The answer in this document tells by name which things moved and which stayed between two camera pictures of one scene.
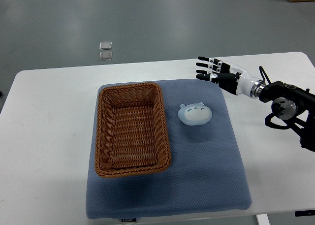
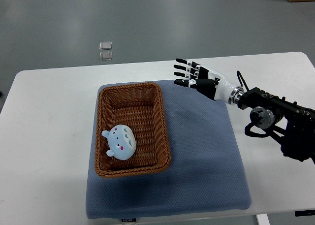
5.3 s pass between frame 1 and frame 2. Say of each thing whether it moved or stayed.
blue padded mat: stayed
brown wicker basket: stayed
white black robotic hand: moved
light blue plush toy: moved
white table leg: stayed
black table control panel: stayed
